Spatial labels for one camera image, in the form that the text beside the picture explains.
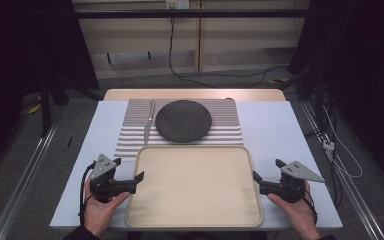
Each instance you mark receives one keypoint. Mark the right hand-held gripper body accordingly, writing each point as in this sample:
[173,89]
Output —
[288,186]

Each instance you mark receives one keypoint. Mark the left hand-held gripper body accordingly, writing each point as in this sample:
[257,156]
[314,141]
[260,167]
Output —
[106,185]

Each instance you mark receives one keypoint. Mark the person's left hand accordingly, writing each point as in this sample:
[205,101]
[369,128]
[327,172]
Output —
[100,213]

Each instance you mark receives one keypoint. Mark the person's right hand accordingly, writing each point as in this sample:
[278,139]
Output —
[296,215]

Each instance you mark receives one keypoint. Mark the white table cover sheet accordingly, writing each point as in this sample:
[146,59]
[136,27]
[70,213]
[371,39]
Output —
[273,133]

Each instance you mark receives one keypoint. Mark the striped grey placemat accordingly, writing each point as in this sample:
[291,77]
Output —
[130,133]

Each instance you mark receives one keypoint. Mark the silver metal fork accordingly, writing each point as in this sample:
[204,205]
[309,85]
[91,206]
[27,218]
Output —
[149,123]

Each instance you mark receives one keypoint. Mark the white power adapter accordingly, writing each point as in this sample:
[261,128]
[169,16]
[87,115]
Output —
[328,144]

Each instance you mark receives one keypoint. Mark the beige rectangular tray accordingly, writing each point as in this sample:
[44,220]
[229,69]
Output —
[194,186]

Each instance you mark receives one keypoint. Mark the person's left dark sleeve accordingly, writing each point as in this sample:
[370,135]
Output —
[80,234]

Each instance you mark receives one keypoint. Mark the round black plate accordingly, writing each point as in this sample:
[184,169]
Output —
[183,121]

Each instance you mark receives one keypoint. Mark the black metal stand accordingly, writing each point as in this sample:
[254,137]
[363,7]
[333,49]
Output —
[45,106]

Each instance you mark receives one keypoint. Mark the light wooden table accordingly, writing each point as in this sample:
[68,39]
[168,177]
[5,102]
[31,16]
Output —
[193,94]

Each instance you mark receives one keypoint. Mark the black curtain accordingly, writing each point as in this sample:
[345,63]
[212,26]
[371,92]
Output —
[26,43]
[363,50]

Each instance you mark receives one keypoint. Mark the metal floor rail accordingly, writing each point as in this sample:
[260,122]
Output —
[353,196]
[20,186]

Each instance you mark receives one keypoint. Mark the white wall socket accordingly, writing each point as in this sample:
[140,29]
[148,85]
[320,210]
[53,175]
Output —
[177,4]

